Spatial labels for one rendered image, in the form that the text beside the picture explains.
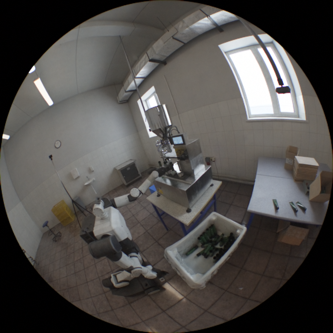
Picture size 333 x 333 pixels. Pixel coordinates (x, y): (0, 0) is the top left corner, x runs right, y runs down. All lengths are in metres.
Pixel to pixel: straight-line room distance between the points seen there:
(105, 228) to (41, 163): 4.71
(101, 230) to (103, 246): 0.13
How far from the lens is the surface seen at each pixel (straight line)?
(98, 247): 0.59
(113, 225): 0.65
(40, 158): 5.21
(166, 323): 1.71
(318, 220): 1.36
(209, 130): 2.42
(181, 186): 0.99
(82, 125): 4.70
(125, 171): 3.97
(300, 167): 1.54
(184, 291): 1.58
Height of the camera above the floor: 1.56
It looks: 20 degrees down
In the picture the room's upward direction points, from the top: 19 degrees counter-clockwise
